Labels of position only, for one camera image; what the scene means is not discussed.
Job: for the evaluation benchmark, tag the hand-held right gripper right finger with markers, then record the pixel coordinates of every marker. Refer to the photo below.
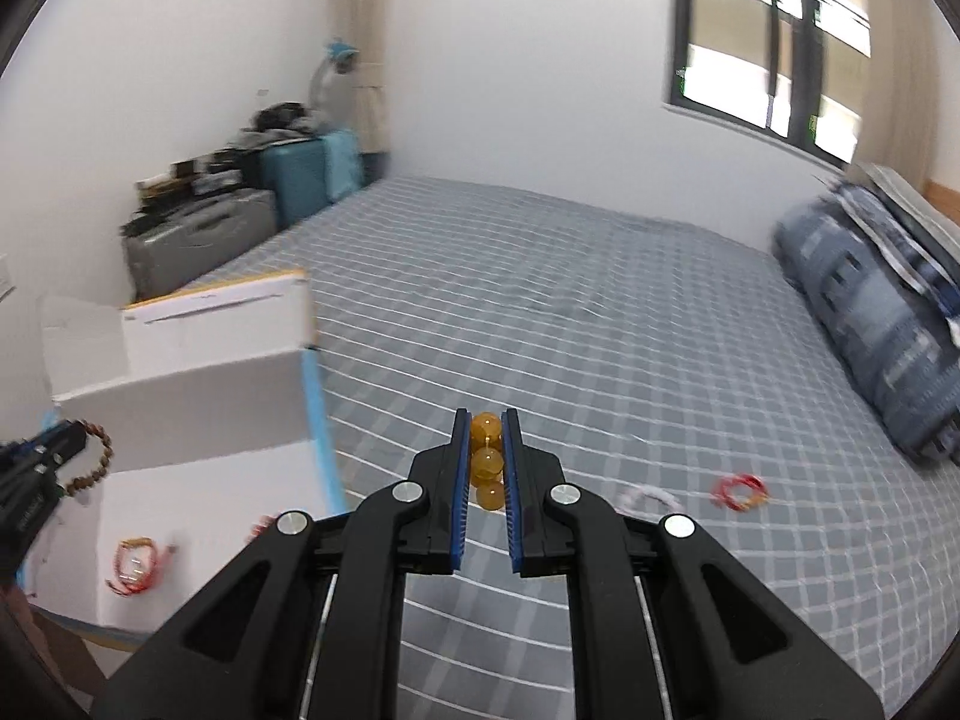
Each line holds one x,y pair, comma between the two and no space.
511,495

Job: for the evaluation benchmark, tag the dark framed window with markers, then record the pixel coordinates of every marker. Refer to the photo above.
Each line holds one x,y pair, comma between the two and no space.
795,37

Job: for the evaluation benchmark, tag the wooden headboard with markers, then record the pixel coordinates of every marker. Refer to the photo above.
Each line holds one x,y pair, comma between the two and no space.
945,199

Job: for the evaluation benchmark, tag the teal suitcase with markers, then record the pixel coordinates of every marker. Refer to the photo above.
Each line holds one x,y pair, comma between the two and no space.
300,172

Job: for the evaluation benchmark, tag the folded blue printed quilt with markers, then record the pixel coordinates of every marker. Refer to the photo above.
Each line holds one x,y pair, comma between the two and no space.
862,300

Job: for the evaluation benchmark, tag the grey checked bedsheet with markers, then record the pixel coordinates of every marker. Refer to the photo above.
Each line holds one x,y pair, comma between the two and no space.
600,330

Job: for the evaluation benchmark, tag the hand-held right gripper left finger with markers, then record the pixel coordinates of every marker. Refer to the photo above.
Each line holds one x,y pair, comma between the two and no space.
461,495

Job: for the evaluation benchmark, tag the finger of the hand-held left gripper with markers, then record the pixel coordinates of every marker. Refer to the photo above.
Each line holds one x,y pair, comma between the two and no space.
67,435
45,469

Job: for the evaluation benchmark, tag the blue and yellow cardboard box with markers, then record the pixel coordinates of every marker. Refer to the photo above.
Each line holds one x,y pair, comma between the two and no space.
187,420

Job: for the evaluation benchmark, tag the blue desk lamp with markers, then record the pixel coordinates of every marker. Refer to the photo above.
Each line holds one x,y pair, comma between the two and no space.
341,52

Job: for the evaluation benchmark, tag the grey checked pillow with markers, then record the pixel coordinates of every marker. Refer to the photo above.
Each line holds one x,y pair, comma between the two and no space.
907,217

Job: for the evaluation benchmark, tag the beige curtain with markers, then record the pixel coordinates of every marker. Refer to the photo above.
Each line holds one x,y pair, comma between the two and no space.
367,52

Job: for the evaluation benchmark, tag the grey suitcase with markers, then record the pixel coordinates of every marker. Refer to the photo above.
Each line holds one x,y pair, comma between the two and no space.
195,240

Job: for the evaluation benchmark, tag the pile of dark items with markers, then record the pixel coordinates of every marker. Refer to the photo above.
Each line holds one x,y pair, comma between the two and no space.
217,157

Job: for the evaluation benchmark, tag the light blue towel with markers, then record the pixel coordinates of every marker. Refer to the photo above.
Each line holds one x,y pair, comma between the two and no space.
343,161

